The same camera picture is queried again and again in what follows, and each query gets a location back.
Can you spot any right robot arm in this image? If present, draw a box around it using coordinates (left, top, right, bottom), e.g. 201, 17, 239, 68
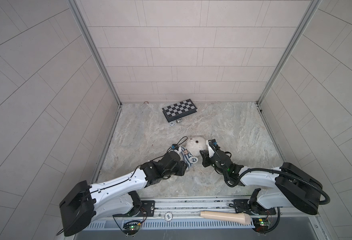
200, 150, 330, 215

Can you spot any left circuit board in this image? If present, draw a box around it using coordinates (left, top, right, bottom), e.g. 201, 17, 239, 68
122, 220, 142, 236

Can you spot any circuit board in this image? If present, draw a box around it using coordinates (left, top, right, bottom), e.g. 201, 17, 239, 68
252, 218, 271, 233
122, 220, 142, 236

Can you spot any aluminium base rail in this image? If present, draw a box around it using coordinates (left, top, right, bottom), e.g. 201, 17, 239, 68
67, 194, 319, 222

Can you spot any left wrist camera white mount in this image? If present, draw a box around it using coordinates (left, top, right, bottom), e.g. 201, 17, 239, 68
169, 144, 183, 154

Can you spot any black white chessboard box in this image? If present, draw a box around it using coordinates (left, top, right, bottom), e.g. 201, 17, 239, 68
162, 99, 198, 122

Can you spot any white teddy bear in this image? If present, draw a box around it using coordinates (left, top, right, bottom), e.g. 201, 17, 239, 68
186, 137, 207, 157

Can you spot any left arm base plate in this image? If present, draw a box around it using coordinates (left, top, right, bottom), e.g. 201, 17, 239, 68
114, 201, 155, 218

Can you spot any beige wooden handle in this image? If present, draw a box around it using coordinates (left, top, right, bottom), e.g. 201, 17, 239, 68
200, 211, 252, 225

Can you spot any black corrugated cable hose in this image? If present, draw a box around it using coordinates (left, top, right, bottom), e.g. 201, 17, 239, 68
211, 143, 331, 205

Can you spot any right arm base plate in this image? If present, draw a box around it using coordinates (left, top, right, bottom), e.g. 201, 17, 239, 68
233, 199, 277, 216

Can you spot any blue white striped sweater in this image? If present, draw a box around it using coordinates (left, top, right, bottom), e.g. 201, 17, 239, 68
180, 146, 199, 170

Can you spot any right circuit board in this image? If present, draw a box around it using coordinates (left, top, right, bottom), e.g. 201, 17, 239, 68
252, 218, 271, 233

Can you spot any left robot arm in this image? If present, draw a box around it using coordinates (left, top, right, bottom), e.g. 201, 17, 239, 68
59, 151, 191, 237

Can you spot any round white sticker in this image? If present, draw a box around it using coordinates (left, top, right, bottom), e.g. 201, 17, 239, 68
164, 212, 173, 222

